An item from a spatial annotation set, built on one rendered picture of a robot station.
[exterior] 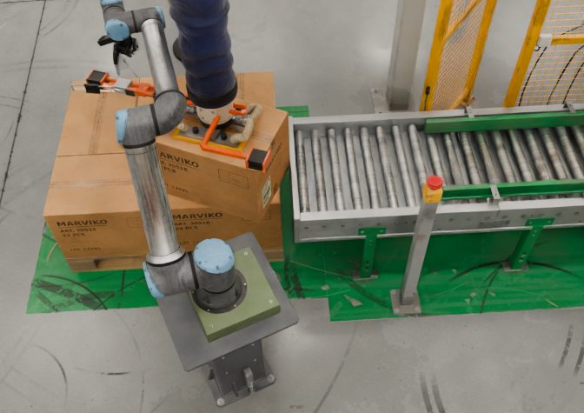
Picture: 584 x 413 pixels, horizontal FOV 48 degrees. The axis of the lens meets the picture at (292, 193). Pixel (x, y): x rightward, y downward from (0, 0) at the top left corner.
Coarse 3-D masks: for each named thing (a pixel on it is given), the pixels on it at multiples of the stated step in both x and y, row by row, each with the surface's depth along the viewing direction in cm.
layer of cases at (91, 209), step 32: (96, 96) 381; (128, 96) 380; (256, 96) 378; (64, 128) 365; (96, 128) 365; (64, 160) 350; (96, 160) 350; (64, 192) 337; (96, 192) 336; (128, 192) 336; (64, 224) 334; (96, 224) 336; (128, 224) 337; (192, 224) 341; (224, 224) 342; (256, 224) 344
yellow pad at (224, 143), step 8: (192, 128) 301; (200, 128) 304; (176, 136) 302; (184, 136) 302; (192, 136) 301; (224, 136) 298; (208, 144) 299; (216, 144) 298; (224, 144) 298; (232, 144) 298; (240, 144) 298
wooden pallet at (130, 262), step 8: (264, 248) 361; (272, 248) 362; (280, 248) 362; (96, 256) 360; (104, 256) 360; (112, 256) 360; (120, 256) 360; (128, 256) 361; (136, 256) 361; (144, 256) 374; (272, 256) 369; (280, 256) 369; (72, 264) 364; (80, 264) 364; (88, 264) 365; (96, 264) 369; (104, 264) 371; (112, 264) 371; (120, 264) 371; (128, 264) 371; (136, 264) 370
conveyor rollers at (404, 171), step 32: (544, 128) 358; (576, 128) 358; (320, 160) 347; (352, 160) 346; (384, 160) 346; (416, 160) 346; (448, 160) 347; (576, 160) 343; (320, 192) 333; (352, 192) 334
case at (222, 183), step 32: (224, 128) 308; (256, 128) 307; (288, 128) 321; (160, 160) 313; (192, 160) 303; (224, 160) 295; (288, 160) 338; (192, 192) 324; (224, 192) 313; (256, 192) 303
